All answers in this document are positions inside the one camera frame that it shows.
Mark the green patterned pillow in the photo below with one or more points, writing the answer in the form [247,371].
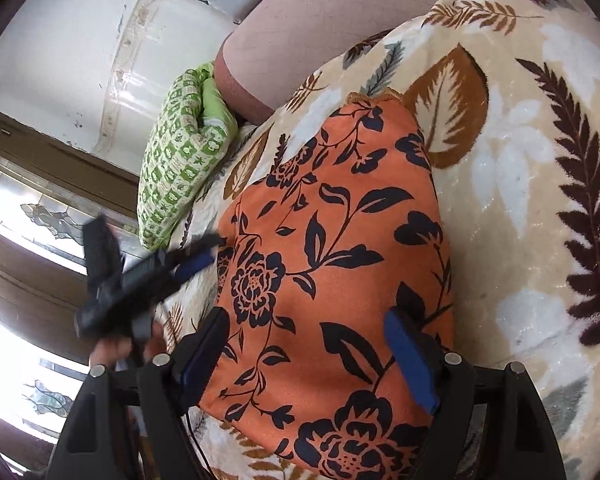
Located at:
[180,160]

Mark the orange floral garment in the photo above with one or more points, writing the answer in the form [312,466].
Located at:
[330,220]

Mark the person's left hand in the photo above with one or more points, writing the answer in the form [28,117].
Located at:
[150,342]

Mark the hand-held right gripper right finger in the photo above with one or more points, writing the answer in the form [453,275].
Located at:
[410,355]

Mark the pink bed sheet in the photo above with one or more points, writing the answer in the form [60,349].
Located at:
[330,10]

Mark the brown wooden window frame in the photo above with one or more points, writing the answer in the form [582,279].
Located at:
[30,285]

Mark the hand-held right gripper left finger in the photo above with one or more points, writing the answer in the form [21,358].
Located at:
[207,355]

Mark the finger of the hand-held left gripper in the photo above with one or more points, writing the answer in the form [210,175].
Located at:
[202,245]
[195,265]

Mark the patterned glass window pane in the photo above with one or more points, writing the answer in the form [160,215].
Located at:
[30,200]
[10,360]

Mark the cream leaf-print blanket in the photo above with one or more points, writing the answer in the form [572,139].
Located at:
[520,160]

